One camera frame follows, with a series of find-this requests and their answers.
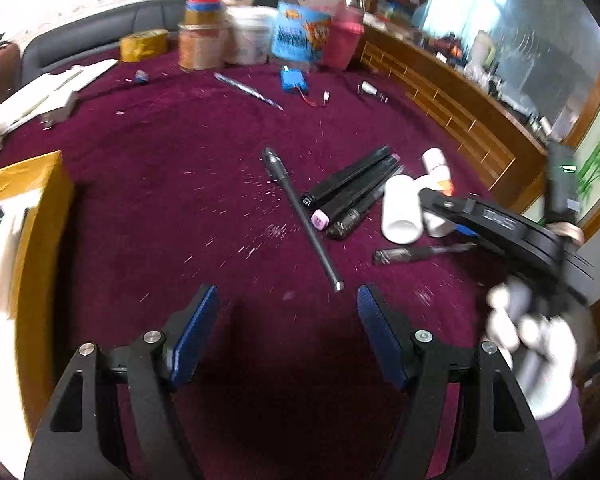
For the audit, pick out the wooden counter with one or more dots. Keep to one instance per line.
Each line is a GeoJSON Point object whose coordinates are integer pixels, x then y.
{"type": "Point", "coordinates": [430, 95]}

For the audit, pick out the white kettle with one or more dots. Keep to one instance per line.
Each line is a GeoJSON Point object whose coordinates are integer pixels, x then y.
{"type": "Point", "coordinates": [482, 55]}

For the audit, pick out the black marker pink cap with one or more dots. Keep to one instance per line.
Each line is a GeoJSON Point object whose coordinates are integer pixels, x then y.
{"type": "Point", "coordinates": [360, 190]}

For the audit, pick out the white plastic jar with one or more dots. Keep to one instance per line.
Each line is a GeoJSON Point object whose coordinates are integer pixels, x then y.
{"type": "Point", "coordinates": [250, 35]}

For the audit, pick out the yellow cardboard box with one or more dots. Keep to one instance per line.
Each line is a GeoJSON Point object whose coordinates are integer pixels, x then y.
{"type": "Point", "coordinates": [35, 260]}

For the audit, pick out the dark grey sofa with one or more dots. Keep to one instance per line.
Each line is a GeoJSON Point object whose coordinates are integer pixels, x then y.
{"type": "Point", "coordinates": [90, 30]}

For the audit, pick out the window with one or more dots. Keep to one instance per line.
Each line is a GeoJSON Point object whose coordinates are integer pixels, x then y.
{"type": "Point", "coordinates": [480, 0]}

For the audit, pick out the person's right forearm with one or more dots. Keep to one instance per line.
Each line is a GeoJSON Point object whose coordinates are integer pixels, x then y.
{"type": "Point", "coordinates": [562, 435]}

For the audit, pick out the person's right hand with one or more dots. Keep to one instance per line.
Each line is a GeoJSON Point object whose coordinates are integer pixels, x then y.
{"type": "Point", "coordinates": [545, 355]}

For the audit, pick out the thin black pen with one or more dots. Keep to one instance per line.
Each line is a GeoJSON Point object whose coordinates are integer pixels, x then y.
{"type": "Point", "coordinates": [300, 210]}

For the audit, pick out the clear gel pen black grip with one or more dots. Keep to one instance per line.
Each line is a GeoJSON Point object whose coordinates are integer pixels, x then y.
{"type": "Point", "coordinates": [420, 253]}

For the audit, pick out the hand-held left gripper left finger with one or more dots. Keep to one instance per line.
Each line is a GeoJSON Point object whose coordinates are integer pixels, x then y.
{"type": "Point", "coordinates": [195, 330]}

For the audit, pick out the clear gel pen glitter grip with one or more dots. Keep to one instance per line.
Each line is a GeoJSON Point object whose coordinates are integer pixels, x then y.
{"type": "Point", "coordinates": [365, 210]}

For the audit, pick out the stack of coloured tape rolls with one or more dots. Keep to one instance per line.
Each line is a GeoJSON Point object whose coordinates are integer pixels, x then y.
{"type": "Point", "coordinates": [205, 7]}

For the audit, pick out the colourful cardboard box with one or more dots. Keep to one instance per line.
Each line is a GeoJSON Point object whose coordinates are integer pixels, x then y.
{"type": "Point", "coordinates": [395, 7]}

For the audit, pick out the white pill bottle green label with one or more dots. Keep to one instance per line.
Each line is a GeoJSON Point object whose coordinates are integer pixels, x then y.
{"type": "Point", "coordinates": [402, 210]}

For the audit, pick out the white pill bottle red label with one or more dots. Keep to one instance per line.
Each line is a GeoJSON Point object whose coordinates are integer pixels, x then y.
{"type": "Point", "coordinates": [437, 225]}

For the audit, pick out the clear jar blue label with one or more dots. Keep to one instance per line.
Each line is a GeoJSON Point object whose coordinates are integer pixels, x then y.
{"type": "Point", "coordinates": [300, 30]}

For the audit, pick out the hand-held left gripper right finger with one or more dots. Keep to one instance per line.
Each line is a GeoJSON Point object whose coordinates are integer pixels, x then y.
{"type": "Point", "coordinates": [380, 330]}

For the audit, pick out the pink thermos knitted sleeve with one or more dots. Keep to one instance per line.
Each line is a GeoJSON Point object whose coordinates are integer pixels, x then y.
{"type": "Point", "coordinates": [345, 35]}

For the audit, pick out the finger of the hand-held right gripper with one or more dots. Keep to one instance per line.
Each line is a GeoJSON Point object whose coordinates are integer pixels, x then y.
{"type": "Point", "coordinates": [445, 205]}
{"type": "Point", "coordinates": [465, 231]}

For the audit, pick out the small blue cap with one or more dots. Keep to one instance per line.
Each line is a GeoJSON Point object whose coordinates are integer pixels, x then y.
{"type": "Point", "coordinates": [141, 77]}

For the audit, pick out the clear thin pen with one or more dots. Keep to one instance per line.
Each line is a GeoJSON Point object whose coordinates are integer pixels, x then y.
{"type": "Point", "coordinates": [250, 92]}

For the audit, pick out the small white bottle orange cap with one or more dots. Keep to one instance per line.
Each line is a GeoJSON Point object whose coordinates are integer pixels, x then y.
{"type": "Point", "coordinates": [437, 162]}

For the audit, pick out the gold tape roll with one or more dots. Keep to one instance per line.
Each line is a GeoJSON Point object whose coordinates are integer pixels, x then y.
{"type": "Point", "coordinates": [142, 45]}

